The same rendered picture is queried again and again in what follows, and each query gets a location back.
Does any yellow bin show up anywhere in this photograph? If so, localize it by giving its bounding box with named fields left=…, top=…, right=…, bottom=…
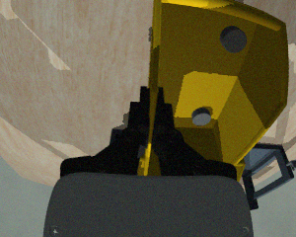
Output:
left=144, top=0, right=289, bottom=176
left=235, top=158, right=246, bottom=182
left=137, top=153, right=145, bottom=176

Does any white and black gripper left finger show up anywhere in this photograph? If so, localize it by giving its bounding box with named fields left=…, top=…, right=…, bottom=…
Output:
left=60, top=86, right=150, bottom=178

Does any dark grey bin shelf rack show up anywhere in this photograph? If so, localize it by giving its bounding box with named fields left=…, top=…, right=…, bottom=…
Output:
left=110, top=128, right=296, bottom=210

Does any grey steel disc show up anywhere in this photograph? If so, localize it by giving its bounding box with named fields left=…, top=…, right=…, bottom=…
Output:
left=220, top=26, right=247, bottom=53
left=191, top=108, right=211, bottom=125

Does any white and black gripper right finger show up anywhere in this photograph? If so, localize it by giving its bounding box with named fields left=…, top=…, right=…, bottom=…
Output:
left=151, top=87, right=237, bottom=181

